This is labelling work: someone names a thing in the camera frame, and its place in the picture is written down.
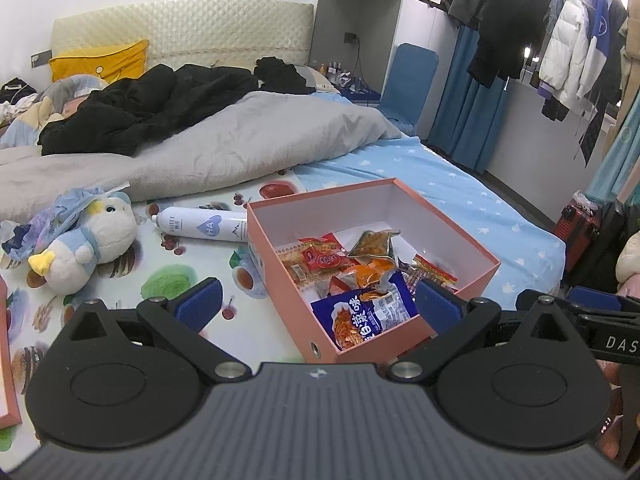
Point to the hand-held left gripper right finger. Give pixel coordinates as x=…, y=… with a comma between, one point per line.
x=437, y=305

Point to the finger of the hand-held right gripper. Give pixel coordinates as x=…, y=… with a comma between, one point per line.
x=600, y=300

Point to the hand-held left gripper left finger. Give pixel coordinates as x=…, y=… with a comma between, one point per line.
x=200, y=302

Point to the red yellow edged snack packet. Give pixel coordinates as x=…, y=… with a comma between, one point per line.
x=435, y=270

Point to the green edged snack packet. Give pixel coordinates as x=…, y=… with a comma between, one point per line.
x=372, y=245

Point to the pink cardboard box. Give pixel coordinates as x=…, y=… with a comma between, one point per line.
x=290, y=300

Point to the clear red label snack packet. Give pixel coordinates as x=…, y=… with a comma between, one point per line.
x=310, y=260

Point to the person's right hand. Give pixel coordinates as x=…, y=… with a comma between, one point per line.
x=611, y=375

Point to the beige fluffy cloth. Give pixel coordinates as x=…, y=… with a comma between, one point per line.
x=630, y=265

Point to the orange snack packet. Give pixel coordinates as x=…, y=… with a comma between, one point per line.
x=372, y=275

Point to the red suitcase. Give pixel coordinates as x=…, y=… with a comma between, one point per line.
x=580, y=230

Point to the white spray bottle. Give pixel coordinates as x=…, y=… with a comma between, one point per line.
x=200, y=225

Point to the white blue plush duck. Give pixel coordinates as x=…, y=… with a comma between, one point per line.
x=100, y=240

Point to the blue star bed sheet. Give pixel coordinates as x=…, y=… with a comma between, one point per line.
x=450, y=185

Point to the teal hanging cloth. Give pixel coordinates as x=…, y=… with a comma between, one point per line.
x=615, y=160

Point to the grey duvet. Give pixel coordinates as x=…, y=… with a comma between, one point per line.
x=250, y=150

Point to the crumpled blue plastic bag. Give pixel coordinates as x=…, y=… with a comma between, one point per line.
x=45, y=220

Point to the blue curtain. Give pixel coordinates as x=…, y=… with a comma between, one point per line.
x=465, y=110

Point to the pink box lid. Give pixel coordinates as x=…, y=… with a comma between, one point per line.
x=7, y=360

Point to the black fuzzy blanket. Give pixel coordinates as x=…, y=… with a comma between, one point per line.
x=150, y=105

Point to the blue chair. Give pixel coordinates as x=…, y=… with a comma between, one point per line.
x=410, y=85

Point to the cluttered nightstand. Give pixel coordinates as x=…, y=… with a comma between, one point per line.
x=350, y=87

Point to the black garment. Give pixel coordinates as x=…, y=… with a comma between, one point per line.
x=282, y=75

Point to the cartoon print pillow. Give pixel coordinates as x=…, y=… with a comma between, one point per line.
x=30, y=125

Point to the white puffer jacket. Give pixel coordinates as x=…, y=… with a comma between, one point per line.
x=570, y=45

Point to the yellow pillow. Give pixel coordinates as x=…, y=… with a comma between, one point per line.
x=100, y=62

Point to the cream padded headboard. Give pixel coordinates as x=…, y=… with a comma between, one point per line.
x=200, y=30

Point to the pile of clothes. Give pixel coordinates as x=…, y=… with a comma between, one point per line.
x=15, y=95

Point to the black hanging coat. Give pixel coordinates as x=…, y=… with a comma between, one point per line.
x=510, y=20

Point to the white wardrobe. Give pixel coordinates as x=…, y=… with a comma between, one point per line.
x=350, y=0

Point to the black wall charger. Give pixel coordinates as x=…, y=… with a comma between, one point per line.
x=351, y=37

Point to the grey wall switch panel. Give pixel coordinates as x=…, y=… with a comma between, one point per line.
x=41, y=58

